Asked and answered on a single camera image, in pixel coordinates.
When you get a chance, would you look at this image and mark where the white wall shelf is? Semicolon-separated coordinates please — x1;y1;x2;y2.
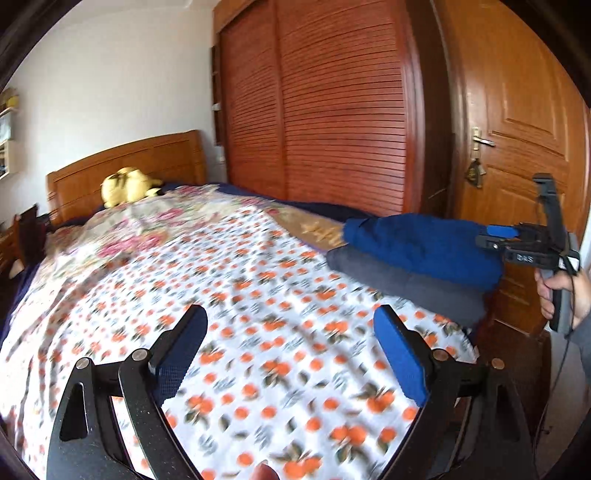
0;95;21;181

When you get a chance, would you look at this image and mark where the wooden slatted wardrobe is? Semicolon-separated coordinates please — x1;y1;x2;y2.
211;0;455;217

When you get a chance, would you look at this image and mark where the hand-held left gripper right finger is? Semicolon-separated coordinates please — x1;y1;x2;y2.
373;304;539;480

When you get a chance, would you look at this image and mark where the yellow plush toy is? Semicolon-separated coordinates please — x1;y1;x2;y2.
100;167;163;208

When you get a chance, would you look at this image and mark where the grey folded garment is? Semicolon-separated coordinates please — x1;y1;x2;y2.
326;247;490;328

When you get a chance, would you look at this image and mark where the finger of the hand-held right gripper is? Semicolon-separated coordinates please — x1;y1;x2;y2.
475;234;520;254
487;224;525;241

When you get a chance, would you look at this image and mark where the wooden door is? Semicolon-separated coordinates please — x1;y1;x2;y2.
434;0;591;337

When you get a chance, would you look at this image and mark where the brass door handle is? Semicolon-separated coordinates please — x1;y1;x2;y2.
471;128;496;153

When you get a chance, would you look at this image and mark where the golden patterned bed mat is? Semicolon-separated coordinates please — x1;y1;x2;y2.
272;203;354;252

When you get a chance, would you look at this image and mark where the blue blazer jacket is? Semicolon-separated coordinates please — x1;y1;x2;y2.
343;213;505;291

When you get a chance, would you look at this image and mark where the orange print bed sheet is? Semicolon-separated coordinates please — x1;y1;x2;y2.
0;203;478;480

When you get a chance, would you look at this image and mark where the person's right hand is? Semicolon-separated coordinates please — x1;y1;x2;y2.
536;267;591;329

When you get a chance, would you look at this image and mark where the pink floral blanket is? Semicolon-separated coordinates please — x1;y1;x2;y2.
46;185;259;259

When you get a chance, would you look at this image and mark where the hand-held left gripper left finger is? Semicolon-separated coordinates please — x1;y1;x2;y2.
46;304;209;480

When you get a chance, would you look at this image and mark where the hanging door ornament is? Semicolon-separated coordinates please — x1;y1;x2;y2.
464;159;485;189

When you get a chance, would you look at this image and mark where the wooden bed headboard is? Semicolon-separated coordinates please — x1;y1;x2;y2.
46;130;207;222

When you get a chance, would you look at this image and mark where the person's right forearm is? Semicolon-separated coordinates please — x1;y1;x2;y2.
566;307;591;384

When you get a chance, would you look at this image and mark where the dark wooden chair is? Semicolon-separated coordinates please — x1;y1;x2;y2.
13;204;49;266

